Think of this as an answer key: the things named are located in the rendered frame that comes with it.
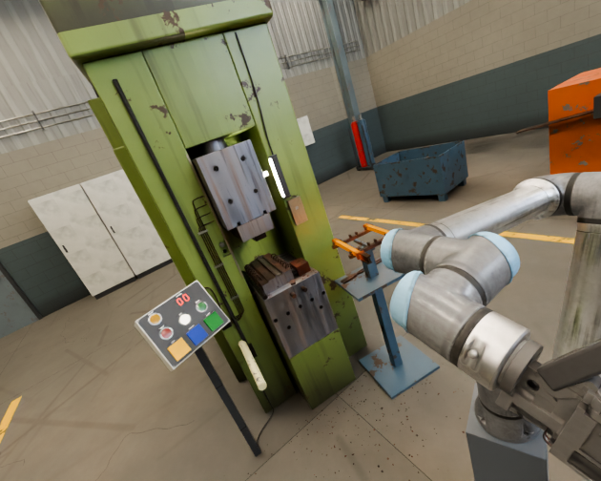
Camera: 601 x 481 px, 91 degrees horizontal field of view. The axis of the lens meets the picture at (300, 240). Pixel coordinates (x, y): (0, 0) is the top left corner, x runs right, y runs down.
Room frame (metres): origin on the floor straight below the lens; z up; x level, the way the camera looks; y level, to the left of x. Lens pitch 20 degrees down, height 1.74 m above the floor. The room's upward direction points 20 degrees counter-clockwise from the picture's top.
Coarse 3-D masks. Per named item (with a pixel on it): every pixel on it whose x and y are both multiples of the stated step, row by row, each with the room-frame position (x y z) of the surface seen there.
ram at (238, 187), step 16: (240, 144) 1.63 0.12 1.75; (192, 160) 1.74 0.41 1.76; (208, 160) 1.57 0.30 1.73; (224, 160) 1.59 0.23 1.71; (240, 160) 1.62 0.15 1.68; (256, 160) 1.64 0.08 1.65; (208, 176) 1.56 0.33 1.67; (224, 176) 1.58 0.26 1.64; (240, 176) 1.61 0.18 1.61; (256, 176) 1.63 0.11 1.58; (208, 192) 1.64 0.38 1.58; (224, 192) 1.57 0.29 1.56; (240, 192) 1.60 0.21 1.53; (256, 192) 1.63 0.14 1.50; (224, 208) 1.56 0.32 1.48; (240, 208) 1.59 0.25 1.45; (256, 208) 1.61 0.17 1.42; (272, 208) 1.64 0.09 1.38; (224, 224) 1.57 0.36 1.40; (240, 224) 1.59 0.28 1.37
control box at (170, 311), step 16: (192, 288) 1.40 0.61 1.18; (160, 304) 1.30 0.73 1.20; (176, 304) 1.32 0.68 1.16; (192, 304) 1.34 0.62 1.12; (208, 304) 1.37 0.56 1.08; (144, 320) 1.23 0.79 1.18; (160, 320) 1.25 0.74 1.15; (176, 320) 1.27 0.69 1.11; (192, 320) 1.29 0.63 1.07; (224, 320) 1.34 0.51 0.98; (144, 336) 1.21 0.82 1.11; (160, 336) 1.19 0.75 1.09; (176, 336) 1.22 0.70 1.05; (208, 336) 1.26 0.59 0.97; (160, 352) 1.15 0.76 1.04; (192, 352) 1.18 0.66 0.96
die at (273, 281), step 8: (264, 256) 1.99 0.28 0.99; (272, 256) 1.94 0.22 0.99; (256, 264) 1.89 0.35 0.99; (264, 264) 1.81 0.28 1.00; (280, 264) 1.74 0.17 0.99; (264, 272) 1.72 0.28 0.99; (272, 272) 1.66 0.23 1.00; (288, 272) 1.63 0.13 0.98; (264, 280) 1.63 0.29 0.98; (272, 280) 1.59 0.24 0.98; (280, 280) 1.61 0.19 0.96; (288, 280) 1.62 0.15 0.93; (264, 288) 1.57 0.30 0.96; (272, 288) 1.58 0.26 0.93
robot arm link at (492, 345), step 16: (496, 320) 0.28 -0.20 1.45; (480, 336) 0.27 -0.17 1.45; (496, 336) 0.26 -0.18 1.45; (512, 336) 0.26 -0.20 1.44; (528, 336) 0.27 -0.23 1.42; (464, 352) 0.27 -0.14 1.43; (480, 352) 0.26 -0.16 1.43; (496, 352) 0.25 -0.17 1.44; (512, 352) 0.25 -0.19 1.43; (464, 368) 0.27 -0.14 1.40; (480, 368) 0.26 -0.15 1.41; (496, 368) 0.24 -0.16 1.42; (496, 384) 0.25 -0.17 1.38
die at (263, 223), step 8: (264, 216) 1.62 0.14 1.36; (248, 224) 1.59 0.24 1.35; (256, 224) 1.60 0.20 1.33; (264, 224) 1.62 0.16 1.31; (272, 224) 1.63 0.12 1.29; (232, 232) 1.82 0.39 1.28; (240, 232) 1.57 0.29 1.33; (248, 232) 1.58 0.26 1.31; (256, 232) 1.60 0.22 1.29; (264, 232) 1.61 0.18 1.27
